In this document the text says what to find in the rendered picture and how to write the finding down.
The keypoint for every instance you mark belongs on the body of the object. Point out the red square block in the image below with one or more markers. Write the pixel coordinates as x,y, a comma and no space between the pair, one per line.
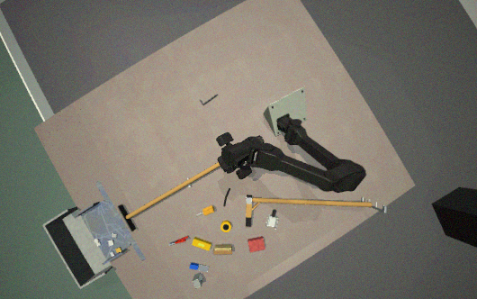
256,244

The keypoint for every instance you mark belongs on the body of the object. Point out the yellow-handled screwdriver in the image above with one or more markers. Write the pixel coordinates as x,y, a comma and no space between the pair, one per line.
207,210

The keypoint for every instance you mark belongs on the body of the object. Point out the long-handled scraper with wooden pole and dark square blade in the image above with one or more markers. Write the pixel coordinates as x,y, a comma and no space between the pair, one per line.
127,217

